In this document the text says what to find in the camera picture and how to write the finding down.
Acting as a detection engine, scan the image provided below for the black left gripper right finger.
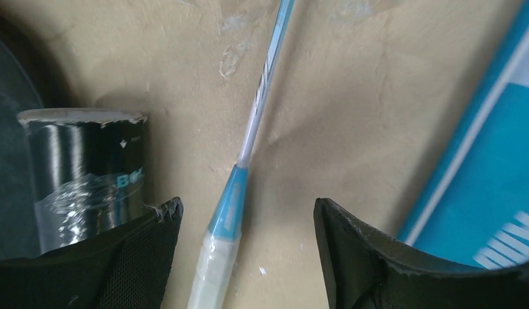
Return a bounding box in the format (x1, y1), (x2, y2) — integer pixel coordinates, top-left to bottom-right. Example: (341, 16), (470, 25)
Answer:
(313, 198), (529, 308)

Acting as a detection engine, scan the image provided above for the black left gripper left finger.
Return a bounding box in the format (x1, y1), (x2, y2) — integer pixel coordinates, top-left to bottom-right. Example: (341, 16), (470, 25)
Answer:
(0, 197), (183, 308)

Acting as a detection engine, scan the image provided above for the black shuttlecock tube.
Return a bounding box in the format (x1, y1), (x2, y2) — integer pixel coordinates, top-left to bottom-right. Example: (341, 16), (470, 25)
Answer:
(17, 108), (147, 253)

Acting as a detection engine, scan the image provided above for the blue racket bag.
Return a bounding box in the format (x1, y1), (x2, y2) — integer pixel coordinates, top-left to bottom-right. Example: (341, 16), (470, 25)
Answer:
(397, 1), (529, 269)

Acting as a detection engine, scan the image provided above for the black Crossway racket bag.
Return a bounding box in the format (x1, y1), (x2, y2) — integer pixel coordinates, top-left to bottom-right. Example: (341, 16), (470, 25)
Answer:
(0, 15), (71, 261)

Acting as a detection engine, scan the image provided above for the light blue badminton racket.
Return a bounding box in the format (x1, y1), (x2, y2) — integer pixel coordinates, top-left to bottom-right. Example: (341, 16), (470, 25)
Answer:
(187, 0), (295, 309)

